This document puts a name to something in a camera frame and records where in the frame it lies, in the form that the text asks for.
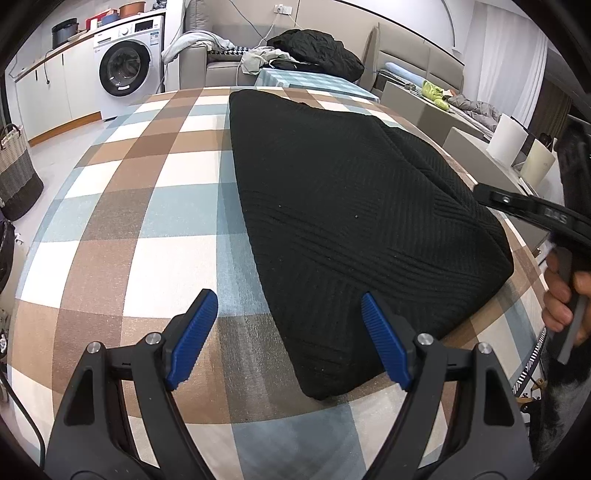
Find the black knit sweater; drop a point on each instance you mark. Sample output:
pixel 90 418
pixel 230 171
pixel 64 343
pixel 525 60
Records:
pixel 346 207

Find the black puffy jacket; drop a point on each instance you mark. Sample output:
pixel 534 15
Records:
pixel 318 53

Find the grey crumpled cloth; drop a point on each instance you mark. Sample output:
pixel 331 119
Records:
pixel 254 60

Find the paper towel roll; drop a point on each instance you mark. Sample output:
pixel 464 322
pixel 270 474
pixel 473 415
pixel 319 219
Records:
pixel 505 141

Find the black white striped cloth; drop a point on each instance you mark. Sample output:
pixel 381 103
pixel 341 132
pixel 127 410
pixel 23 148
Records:
pixel 531 364

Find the white wall socket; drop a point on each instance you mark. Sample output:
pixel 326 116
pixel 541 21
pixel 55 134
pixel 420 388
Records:
pixel 281 8

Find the white washing machine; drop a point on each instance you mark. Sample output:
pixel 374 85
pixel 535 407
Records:
pixel 124 69

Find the grey bed headboard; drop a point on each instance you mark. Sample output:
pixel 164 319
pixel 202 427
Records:
pixel 415 50

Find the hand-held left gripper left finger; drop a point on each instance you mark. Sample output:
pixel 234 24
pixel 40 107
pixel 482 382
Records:
pixel 194 341

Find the white base cabinet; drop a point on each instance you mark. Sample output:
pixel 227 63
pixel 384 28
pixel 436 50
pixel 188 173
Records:
pixel 51 92

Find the grey sofa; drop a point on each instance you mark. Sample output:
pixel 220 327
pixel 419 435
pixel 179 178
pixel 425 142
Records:
pixel 194 69

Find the dark fluffy garment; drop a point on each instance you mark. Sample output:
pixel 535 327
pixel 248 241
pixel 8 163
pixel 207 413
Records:
pixel 561 406

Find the person's right hand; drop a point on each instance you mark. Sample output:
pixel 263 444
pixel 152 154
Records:
pixel 558 309

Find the grey side cabinet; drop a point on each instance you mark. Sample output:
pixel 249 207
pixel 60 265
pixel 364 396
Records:
pixel 429 117

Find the white curtain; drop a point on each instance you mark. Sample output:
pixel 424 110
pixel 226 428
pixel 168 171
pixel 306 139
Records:
pixel 508 69

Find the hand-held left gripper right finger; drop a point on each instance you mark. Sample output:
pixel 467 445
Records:
pixel 385 341

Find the black cooking pot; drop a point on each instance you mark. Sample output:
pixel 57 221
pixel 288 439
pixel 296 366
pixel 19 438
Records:
pixel 63 33

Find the checked tablecloth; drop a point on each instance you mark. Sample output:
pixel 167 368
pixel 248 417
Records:
pixel 138 230

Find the cream cylinder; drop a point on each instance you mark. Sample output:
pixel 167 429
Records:
pixel 538 164

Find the blue checked cloth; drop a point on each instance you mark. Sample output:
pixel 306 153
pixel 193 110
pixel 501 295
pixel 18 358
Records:
pixel 323 83

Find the red box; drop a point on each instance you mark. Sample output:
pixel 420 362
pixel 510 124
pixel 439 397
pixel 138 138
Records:
pixel 96 22

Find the woven laundry basket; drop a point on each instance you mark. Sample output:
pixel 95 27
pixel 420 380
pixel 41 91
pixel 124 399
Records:
pixel 16 175

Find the light blue pillow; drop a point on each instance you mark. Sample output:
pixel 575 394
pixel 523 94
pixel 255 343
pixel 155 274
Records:
pixel 404 73

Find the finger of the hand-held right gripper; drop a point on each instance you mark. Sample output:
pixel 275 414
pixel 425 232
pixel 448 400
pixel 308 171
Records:
pixel 505 199

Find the grey duvet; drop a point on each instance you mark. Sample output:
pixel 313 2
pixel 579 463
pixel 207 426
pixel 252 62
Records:
pixel 475 113

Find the green toy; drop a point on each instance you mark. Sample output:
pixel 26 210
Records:
pixel 434 92

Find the copper pot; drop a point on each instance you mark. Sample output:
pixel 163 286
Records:
pixel 133 9

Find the white garment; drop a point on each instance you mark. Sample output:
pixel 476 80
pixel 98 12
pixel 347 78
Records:
pixel 189 44

